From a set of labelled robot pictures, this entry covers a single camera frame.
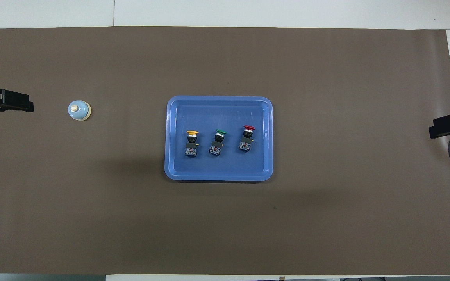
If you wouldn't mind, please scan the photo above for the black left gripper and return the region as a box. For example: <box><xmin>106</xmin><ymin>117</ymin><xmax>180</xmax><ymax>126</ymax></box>
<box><xmin>0</xmin><ymin>89</ymin><xmax>34</xmax><ymax>116</ymax></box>

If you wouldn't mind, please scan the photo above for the brown table mat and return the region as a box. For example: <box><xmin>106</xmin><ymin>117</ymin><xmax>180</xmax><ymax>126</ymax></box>
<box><xmin>0</xmin><ymin>26</ymin><xmax>450</xmax><ymax>276</ymax></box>

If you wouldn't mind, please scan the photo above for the red mushroom push button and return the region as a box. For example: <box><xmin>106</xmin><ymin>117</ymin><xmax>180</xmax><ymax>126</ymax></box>
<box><xmin>238</xmin><ymin>124</ymin><xmax>257</xmax><ymax>153</ymax></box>

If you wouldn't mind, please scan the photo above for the light blue call bell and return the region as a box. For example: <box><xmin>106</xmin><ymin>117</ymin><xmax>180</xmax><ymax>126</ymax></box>
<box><xmin>68</xmin><ymin>101</ymin><xmax>92</xmax><ymax>122</ymax></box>

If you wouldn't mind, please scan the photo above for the green mushroom push button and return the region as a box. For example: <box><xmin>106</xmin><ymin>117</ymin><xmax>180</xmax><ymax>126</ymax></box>
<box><xmin>208</xmin><ymin>128</ymin><xmax>228</xmax><ymax>157</ymax></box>

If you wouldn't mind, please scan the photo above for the blue plastic tray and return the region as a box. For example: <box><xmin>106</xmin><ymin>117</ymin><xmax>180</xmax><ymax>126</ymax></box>
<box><xmin>164</xmin><ymin>96</ymin><xmax>274</xmax><ymax>182</ymax></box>

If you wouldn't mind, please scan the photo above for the yellow mushroom push button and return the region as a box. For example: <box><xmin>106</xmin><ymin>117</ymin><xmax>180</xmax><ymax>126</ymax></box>
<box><xmin>184</xmin><ymin>130</ymin><xmax>200</xmax><ymax>158</ymax></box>

